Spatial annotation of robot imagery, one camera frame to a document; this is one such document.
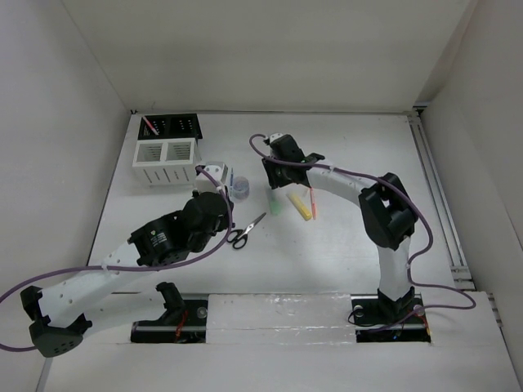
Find red pen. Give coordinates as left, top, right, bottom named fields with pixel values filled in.
left=142, top=116, right=159, bottom=136
left=309, top=188, right=317, bottom=220

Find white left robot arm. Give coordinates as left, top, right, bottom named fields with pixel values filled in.
left=20, top=190, right=234, bottom=358

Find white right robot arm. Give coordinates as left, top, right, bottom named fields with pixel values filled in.
left=261, top=133, right=418, bottom=323

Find green highlighter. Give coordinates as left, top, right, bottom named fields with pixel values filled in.
left=266, top=188, right=282, bottom=216

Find yellow highlighter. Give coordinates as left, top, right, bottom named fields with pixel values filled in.
left=287, top=193, right=313, bottom=221

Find white slotted organizer box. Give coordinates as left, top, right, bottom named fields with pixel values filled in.
left=132, top=138, right=201, bottom=187

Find black slotted organizer box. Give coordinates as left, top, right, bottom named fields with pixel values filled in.
left=137, top=114, right=203, bottom=140

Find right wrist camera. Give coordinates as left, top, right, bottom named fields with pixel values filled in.
left=263, top=132, right=284, bottom=145

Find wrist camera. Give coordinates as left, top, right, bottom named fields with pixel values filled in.
left=194, top=162, right=229, bottom=193
left=263, top=132, right=284, bottom=145

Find black handled scissors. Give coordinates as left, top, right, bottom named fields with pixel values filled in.
left=226, top=212, right=266, bottom=250

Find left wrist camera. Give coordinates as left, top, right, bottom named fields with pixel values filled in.
left=194, top=162, right=229, bottom=193

